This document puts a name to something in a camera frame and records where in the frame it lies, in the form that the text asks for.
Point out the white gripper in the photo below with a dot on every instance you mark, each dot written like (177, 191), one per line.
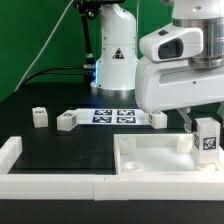
(174, 85)

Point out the white square tabletop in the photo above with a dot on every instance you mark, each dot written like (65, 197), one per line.
(156, 153)

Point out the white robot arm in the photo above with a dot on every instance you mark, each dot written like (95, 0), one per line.
(196, 34)

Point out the white sheet with AprilTags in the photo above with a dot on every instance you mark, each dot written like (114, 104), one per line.
(111, 116)

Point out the white U-shaped obstacle fence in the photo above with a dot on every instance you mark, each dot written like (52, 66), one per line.
(197, 185)

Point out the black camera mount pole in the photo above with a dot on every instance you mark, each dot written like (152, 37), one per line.
(88, 9)

